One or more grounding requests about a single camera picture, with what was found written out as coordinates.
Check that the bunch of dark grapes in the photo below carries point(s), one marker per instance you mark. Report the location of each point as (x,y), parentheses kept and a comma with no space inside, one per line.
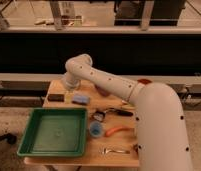
(135,148)

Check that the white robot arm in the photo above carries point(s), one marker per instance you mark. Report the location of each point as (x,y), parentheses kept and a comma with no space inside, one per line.
(163,143)

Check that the black eraser block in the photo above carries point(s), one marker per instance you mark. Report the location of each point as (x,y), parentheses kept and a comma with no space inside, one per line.
(56,97)

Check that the green plastic tray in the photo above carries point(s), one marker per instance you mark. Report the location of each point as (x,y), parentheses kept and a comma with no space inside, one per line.
(54,132)

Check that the blue plastic cup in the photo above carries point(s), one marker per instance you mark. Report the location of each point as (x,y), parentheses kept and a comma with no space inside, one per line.
(96,129)

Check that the black tape measure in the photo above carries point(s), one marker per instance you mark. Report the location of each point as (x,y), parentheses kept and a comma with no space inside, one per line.
(99,116)

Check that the blue sponge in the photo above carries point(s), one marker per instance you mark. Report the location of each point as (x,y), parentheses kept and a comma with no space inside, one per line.
(80,99)

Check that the orange carrot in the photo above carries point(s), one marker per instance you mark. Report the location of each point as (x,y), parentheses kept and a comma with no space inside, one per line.
(113,130)

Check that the black handled tool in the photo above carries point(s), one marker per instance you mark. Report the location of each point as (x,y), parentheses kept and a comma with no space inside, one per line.
(119,112)

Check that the black chair base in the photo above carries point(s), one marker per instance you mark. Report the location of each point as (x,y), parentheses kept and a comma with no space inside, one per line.
(10,138)

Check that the wooden table board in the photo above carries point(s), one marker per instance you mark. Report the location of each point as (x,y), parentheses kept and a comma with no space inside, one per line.
(93,155)

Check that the red bowl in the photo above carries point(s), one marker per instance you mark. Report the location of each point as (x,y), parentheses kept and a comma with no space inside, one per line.
(144,81)

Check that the purple bowl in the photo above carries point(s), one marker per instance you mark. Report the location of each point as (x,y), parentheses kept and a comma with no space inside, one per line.
(102,92)

